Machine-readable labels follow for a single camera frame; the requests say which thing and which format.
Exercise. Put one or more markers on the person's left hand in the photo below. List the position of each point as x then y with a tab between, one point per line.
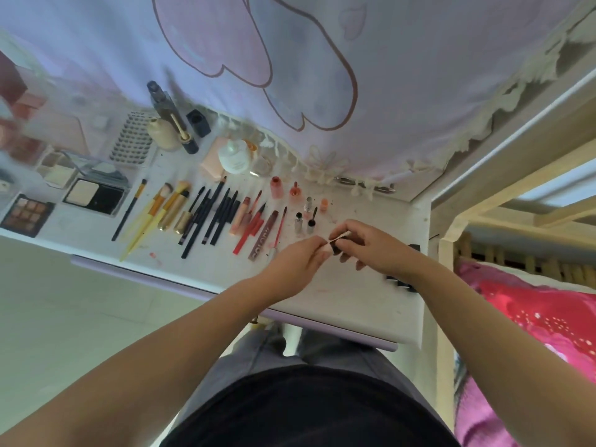
293	267

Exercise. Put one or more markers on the person's right hand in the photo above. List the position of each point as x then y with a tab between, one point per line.
377	249

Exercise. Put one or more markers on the person's left thumb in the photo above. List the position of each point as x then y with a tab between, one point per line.
321	258

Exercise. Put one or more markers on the person's right thumb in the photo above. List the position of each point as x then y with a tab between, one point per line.
347	244

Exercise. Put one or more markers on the thin pale applicator wand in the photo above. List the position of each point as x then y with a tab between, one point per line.
341	236

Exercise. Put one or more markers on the person's right forearm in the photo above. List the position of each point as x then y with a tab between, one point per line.
493	353

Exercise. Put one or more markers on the person's left forearm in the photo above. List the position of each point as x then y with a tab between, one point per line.
153	358

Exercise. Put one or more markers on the silver tube with black cap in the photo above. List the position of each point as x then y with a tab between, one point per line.
311	223

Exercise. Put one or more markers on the small silver tube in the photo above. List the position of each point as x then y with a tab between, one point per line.
298	224

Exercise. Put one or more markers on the small orange cap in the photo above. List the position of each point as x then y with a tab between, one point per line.
324	204

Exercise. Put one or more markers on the thin red lip brush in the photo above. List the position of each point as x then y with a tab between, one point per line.
278	230

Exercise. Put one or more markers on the brown printed cosmetic tube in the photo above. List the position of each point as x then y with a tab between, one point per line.
262	237

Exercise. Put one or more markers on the metal hair clip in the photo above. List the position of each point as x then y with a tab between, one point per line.
345	181
384	187

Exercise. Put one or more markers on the small orange bottle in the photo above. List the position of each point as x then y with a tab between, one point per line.
294	190

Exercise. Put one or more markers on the red lip pencil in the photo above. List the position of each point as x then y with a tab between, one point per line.
247	231

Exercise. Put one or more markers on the pink nail polish bottle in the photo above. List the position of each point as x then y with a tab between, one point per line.
276	187

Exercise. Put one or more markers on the pink lip gloss tube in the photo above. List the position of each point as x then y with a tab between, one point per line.
239	218

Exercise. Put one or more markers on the clear glass bottle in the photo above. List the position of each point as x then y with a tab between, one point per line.
260	168

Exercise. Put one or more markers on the row of black makeup pencils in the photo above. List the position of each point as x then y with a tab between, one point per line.
209	218

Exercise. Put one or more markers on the white round lotion bottle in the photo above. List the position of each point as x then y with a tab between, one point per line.
234	156

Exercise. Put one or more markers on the short gold cosmetic tube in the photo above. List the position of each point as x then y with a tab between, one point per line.
183	222

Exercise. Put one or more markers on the black shirt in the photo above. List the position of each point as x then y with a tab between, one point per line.
307	409

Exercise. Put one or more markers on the long gold cosmetic tube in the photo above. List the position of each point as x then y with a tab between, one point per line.
170	211

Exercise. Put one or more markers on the yellow brush with orange bristles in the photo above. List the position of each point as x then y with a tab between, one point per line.
156	221

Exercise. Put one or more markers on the white curtain with pink print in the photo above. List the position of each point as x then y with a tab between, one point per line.
419	88

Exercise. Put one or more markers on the yellow brush with white bristles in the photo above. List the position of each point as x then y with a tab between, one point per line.
150	209

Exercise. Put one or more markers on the small black box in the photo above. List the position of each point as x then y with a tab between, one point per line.
199	122

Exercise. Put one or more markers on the dark tube with gold cap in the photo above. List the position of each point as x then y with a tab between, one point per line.
184	135

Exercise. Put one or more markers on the thin black makeup brush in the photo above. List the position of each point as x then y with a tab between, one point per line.
129	210

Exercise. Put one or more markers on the cream round bottle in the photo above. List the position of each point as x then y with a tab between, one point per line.
164	134

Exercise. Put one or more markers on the pink patterned blanket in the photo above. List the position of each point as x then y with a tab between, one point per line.
535	316

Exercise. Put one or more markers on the white false eyelash tray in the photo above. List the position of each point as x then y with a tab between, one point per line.
132	138

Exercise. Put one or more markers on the dark glass pump bottle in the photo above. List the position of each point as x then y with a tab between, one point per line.
160	101

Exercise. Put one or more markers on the clear plastic case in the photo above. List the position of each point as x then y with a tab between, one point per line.
106	168

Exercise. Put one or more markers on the black powder compact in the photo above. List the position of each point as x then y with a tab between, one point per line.
95	196

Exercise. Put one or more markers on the cream powder puff case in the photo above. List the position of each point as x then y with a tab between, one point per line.
58	174

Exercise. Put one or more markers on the brown eyeshadow palette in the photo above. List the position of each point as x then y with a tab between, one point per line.
27	215

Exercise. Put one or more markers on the wooden bed frame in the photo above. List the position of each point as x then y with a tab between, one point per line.
512	155

